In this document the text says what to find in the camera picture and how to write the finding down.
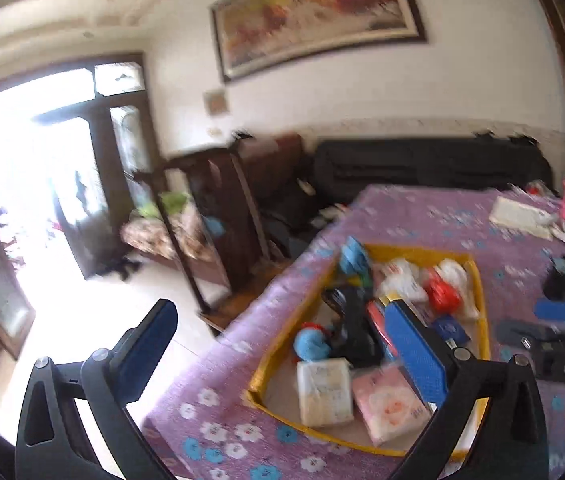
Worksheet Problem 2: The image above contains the black device with cables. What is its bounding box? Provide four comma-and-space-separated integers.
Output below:
542, 255, 565, 301

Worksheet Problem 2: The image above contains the white lemon print tissue pack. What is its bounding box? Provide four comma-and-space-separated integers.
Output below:
296, 359, 355, 428

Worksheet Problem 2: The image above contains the blue yarn ball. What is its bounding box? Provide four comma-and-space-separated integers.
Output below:
338, 241, 374, 286
293, 324, 335, 363

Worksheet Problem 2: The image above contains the dark wooden chair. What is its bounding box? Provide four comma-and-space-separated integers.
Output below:
135, 152, 268, 331

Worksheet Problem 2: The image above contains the black foil packet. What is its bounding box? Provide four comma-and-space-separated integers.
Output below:
322, 285, 388, 368

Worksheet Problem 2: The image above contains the stack of papers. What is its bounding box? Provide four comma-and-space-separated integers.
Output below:
489, 196, 555, 240

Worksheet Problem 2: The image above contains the white plastic bag red print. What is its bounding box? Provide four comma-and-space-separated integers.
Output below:
375, 258, 430, 303

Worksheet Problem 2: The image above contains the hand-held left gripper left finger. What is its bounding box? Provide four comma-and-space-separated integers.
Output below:
15, 299, 178, 480

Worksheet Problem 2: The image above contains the glass door with wooden frame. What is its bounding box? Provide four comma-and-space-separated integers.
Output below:
0, 52, 163, 281

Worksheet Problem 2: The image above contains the small framed picture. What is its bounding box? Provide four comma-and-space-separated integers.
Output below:
203, 89, 230, 117

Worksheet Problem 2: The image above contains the clear striped plastic bag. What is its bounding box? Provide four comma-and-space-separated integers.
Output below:
435, 257, 480, 321

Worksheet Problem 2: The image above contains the brown wooden armchair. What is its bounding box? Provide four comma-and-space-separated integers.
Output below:
167, 135, 323, 271

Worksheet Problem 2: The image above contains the floral seat cushion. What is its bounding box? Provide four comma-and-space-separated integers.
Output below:
122, 207, 218, 261

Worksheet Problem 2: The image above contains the pink tissue pack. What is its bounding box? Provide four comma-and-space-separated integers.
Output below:
351, 362, 435, 447

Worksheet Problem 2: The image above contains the green cloth on seat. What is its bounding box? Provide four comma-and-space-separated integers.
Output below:
155, 192, 190, 213

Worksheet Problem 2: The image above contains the blue floral tissue pack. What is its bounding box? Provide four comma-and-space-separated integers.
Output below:
432, 315, 470, 348

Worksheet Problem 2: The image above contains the yellow-edged cardboard tray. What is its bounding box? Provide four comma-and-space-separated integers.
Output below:
246, 244, 492, 461

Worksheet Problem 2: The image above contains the large framed painting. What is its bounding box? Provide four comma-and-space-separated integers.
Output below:
210, 0, 428, 83

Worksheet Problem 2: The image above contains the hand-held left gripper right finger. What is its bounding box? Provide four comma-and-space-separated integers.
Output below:
385, 300, 550, 480

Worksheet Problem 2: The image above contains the pair of black shoes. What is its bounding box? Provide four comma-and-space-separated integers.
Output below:
97, 255, 143, 281

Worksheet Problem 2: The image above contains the black sofa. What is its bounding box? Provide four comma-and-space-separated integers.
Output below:
312, 135, 553, 206

